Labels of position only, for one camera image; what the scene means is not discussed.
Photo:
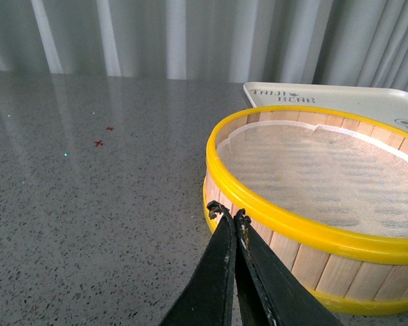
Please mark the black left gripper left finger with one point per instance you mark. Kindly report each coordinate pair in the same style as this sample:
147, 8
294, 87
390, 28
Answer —
208, 297

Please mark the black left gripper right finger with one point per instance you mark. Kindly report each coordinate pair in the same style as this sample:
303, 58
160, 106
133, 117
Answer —
268, 293

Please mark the white bear tray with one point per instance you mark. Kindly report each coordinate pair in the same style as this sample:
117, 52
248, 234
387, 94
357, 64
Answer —
385, 105

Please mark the bamboo steamer with yellow rims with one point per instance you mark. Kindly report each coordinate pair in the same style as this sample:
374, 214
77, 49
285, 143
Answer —
347, 271

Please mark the white steamer cloth liner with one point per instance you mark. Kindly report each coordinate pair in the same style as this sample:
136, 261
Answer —
326, 174

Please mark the grey pleated curtain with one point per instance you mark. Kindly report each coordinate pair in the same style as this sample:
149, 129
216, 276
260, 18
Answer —
344, 43

